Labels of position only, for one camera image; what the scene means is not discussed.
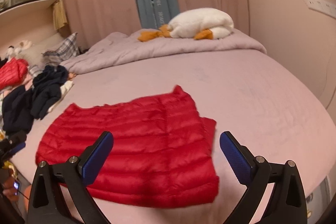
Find dark navy garment right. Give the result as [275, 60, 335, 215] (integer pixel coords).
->
[30, 65, 69, 119]

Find folded red jacket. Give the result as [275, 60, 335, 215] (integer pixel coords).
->
[0, 58, 28, 90]

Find plaid pillow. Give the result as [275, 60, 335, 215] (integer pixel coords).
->
[43, 32, 80, 66]

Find white power strip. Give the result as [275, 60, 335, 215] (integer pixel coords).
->
[307, 0, 336, 19]

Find left human hand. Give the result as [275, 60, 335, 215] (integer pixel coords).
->
[2, 176, 19, 202]

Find pink bed sheet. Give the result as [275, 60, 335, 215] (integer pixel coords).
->
[10, 48, 336, 224]

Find white plush toys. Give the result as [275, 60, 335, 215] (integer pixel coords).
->
[5, 40, 33, 60]

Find dark navy garment left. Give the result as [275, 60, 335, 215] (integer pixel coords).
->
[2, 85, 34, 136]

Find beige hanging cloth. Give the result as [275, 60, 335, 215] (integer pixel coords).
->
[52, 0, 68, 30]

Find red puffer jacket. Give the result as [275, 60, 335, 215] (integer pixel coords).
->
[35, 86, 219, 209]

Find white goose plush toy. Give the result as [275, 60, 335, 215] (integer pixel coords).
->
[138, 7, 234, 42]

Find lilac duvet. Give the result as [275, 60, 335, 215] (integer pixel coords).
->
[60, 29, 266, 75]

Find white garment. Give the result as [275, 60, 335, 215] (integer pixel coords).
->
[47, 80, 74, 113]

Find dark navy garment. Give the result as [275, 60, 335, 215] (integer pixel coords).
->
[2, 85, 34, 136]
[30, 65, 69, 119]

